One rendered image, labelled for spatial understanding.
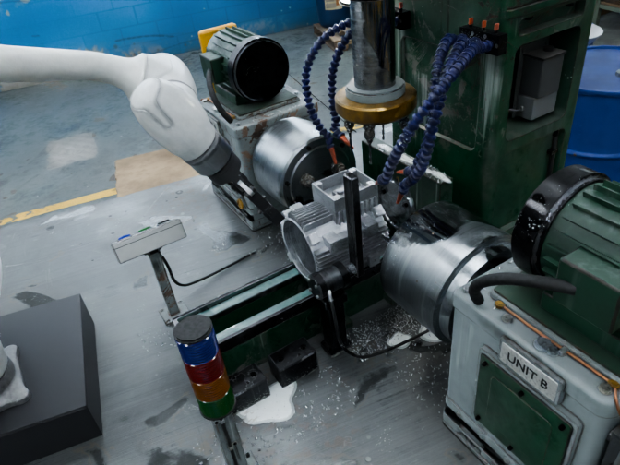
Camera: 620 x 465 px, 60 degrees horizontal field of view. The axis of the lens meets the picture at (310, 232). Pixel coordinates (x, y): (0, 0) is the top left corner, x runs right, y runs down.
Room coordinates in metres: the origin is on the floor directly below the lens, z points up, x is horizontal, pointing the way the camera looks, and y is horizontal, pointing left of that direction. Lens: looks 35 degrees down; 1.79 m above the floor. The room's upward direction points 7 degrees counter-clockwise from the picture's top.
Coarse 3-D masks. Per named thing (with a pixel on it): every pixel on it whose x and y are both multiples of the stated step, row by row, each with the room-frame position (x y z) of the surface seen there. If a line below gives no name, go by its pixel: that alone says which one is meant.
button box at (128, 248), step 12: (156, 228) 1.09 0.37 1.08; (168, 228) 1.10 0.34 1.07; (180, 228) 1.10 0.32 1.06; (120, 240) 1.07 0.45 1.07; (132, 240) 1.06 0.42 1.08; (144, 240) 1.06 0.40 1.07; (156, 240) 1.07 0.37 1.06; (168, 240) 1.08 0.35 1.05; (120, 252) 1.03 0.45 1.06; (132, 252) 1.04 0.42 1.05; (144, 252) 1.05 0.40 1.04
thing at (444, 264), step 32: (416, 224) 0.87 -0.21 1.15; (448, 224) 0.84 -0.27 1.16; (480, 224) 0.83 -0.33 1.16; (384, 256) 0.86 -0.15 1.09; (416, 256) 0.80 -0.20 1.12; (448, 256) 0.76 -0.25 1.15; (480, 256) 0.75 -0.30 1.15; (384, 288) 0.85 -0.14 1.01; (416, 288) 0.76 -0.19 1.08; (448, 288) 0.72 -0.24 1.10; (448, 320) 0.69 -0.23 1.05
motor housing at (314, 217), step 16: (304, 208) 1.05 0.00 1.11; (320, 208) 1.05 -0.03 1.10; (288, 224) 1.08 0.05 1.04; (304, 224) 1.00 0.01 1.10; (320, 224) 1.00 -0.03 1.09; (384, 224) 1.02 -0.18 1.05; (288, 240) 1.08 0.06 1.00; (304, 240) 1.10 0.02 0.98; (320, 240) 0.97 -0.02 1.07; (368, 240) 0.99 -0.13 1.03; (384, 240) 1.01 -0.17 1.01; (304, 256) 1.07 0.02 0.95; (320, 256) 0.94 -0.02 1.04; (336, 256) 0.96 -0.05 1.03; (304, 272) 1.02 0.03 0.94
